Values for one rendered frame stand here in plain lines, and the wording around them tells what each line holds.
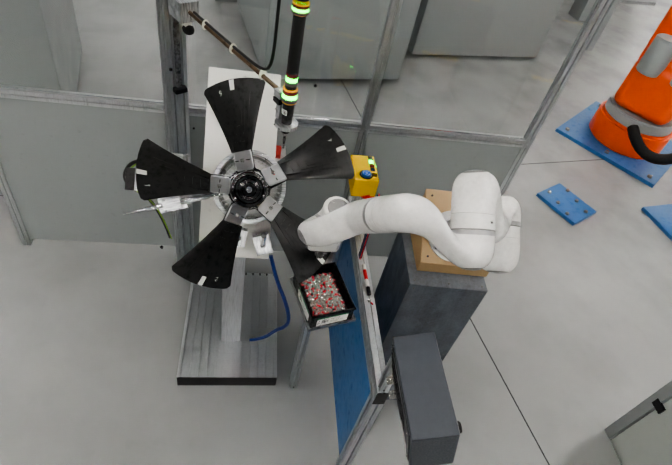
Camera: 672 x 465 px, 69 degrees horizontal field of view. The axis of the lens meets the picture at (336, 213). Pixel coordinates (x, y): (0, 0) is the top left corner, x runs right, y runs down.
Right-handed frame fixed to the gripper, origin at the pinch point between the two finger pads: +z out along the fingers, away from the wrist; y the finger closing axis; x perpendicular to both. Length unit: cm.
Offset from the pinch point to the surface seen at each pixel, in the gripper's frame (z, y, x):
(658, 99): 109, -308, -202
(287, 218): -2.6, 11.3, -10.7
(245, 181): -14.6, 26.0, -16.7
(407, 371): -33, -15, 44
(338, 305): 17.4, -9.6, 12.6
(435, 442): -36, -19, 60
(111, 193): 85, 92, -64
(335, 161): -16.1, -3.0, -26.2
